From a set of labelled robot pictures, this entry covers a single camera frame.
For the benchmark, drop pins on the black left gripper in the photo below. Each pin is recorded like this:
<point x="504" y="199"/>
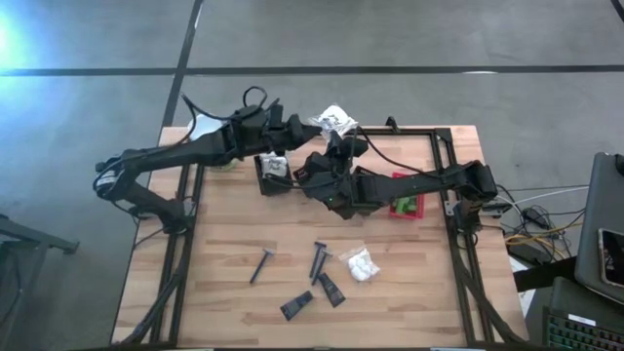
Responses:
<point x="265" y="134"/>

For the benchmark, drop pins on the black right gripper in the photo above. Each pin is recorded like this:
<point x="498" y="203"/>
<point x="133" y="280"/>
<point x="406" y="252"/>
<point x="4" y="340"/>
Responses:
<point x="331" y="185"/>

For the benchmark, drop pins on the clear plastic vanity kit bag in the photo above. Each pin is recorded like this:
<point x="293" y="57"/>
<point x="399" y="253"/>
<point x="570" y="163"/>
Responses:
<point x="273" y="166"/>
<point x="361" y="267"/>
<point x="336" y="118"/>

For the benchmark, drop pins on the green travel bottle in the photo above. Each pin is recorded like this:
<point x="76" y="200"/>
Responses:
<point x="413" y="204"/>
<point x="401" y="207"/>

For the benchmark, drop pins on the dark blue toiletry tube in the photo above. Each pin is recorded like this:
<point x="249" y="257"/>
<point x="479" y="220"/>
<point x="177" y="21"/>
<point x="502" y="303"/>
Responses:
<point x="296" y="306"/>
<point x="332" y="291"/>

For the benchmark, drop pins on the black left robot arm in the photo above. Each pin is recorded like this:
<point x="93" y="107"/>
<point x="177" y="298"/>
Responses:
<point x="161" y="156"/>

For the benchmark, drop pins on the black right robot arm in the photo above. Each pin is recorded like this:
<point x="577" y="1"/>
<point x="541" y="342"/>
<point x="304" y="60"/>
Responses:
<point x="419" y="183"/>

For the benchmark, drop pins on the small black clamp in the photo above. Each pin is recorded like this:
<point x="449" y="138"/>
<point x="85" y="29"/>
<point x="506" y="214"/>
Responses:
<point x="391" y="124"/>

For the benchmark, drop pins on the red plastic basket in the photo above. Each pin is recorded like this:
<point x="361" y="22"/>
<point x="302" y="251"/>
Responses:
<point x="407" y="216"/>

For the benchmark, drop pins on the green white wipes canister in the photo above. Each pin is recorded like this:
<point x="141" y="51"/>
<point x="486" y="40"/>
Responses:
<point x="205" y="129"/>

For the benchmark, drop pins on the black power adapter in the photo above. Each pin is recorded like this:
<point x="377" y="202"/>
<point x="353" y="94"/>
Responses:
<point x="534" y="218"/>

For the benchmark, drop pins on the grey laptop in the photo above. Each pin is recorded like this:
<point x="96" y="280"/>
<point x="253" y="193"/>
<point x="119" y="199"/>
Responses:
<point x="597" y="195"/>

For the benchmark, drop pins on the dark metal stand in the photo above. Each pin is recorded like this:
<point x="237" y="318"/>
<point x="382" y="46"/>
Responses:
<point x="29" y="239"/>

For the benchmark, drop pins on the black keyboard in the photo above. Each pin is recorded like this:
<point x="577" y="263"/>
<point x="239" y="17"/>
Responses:
<point x="580" y="334"/>

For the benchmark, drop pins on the black aluminium table frame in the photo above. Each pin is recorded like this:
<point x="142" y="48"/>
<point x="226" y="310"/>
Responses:
<point x="414" y="130"/>

